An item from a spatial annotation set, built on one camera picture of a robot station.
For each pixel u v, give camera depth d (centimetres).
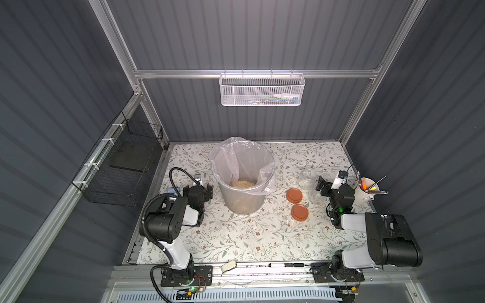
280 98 92
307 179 102
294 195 96
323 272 74
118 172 73
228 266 74
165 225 47
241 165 91
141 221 47
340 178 78
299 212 90
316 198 94
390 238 45
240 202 86
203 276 73
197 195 75
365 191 85
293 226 87
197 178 85
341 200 71
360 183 89
